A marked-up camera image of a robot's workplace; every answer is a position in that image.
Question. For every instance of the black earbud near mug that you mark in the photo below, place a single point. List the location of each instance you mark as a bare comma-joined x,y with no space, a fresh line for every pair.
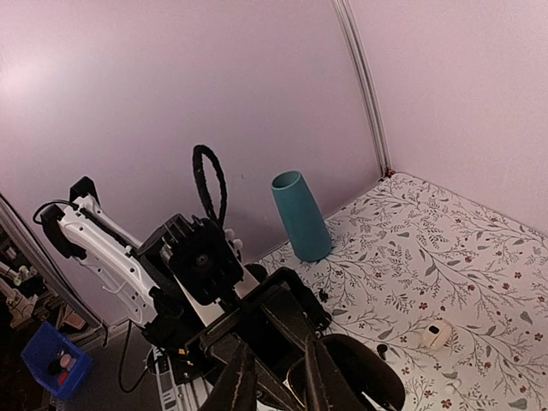
323,296

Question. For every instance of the floral table mat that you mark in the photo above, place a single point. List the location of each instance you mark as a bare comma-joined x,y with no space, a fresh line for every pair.
408,253

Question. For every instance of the black earbud centre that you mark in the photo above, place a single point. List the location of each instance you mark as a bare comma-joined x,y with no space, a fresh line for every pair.
382,350

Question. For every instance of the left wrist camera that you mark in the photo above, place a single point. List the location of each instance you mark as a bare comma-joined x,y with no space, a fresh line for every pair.
200,258

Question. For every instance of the blue parts bin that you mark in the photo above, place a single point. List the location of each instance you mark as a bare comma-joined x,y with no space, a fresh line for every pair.
55,362

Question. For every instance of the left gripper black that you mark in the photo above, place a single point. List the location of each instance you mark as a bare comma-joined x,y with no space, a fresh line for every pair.
273,320

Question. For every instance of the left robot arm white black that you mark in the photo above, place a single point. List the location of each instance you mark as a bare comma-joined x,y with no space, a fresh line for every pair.
134,272

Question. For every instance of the teal cup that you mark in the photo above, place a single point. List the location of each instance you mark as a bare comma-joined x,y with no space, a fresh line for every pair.
301,216

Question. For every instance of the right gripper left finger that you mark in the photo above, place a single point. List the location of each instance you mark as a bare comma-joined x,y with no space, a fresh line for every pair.
236,388

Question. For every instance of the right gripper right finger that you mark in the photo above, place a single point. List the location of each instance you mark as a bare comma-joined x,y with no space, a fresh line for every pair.
326,387

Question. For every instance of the left metal corner post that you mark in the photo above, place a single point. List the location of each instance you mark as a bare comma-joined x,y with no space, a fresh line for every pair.
364,77

